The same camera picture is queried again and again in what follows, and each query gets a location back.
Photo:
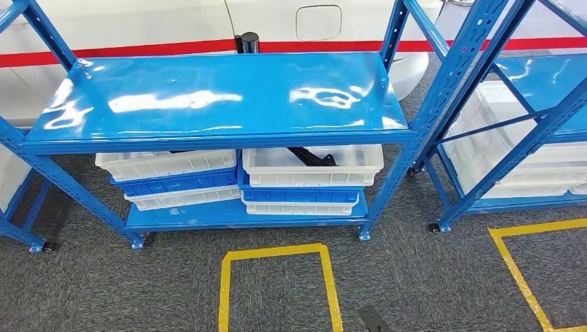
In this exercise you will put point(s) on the blue steel shelf rack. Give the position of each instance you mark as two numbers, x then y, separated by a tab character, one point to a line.
18	233
206	82
513	160

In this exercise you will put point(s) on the blue plastic crate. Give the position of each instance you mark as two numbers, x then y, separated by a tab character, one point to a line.
174	183
298	196

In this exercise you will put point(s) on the white car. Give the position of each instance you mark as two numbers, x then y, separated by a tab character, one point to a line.
137	23

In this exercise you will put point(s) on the small white clip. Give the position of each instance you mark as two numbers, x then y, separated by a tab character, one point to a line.
87	71

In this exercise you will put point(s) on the chrome stanchion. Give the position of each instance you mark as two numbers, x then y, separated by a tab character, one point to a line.
461	2

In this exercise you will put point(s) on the white plastic crate stack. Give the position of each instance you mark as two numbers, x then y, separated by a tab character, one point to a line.
11	178

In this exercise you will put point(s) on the black plastic bracket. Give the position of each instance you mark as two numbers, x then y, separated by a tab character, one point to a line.
312	158
183	151

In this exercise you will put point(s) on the black stanchion post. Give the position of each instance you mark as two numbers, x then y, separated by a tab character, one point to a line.
247	42

